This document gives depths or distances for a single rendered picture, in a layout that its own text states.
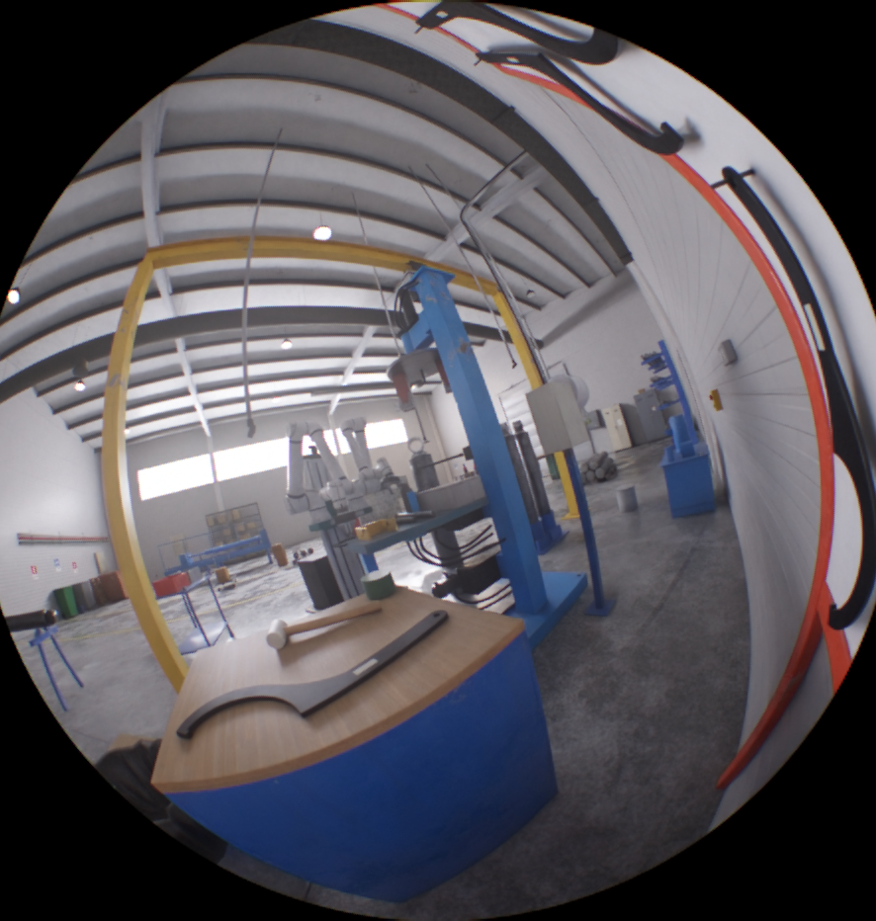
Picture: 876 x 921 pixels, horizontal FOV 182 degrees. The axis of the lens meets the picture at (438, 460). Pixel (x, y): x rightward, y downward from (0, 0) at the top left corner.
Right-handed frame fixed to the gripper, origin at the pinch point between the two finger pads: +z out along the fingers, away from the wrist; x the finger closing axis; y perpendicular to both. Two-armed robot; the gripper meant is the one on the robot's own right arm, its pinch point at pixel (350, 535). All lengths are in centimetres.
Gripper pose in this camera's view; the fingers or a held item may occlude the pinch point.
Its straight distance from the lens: 167.3
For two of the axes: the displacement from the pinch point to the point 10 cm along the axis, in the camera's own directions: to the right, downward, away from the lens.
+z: 2.9, 9.5, -0.6
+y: -3.6, 1.7, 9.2
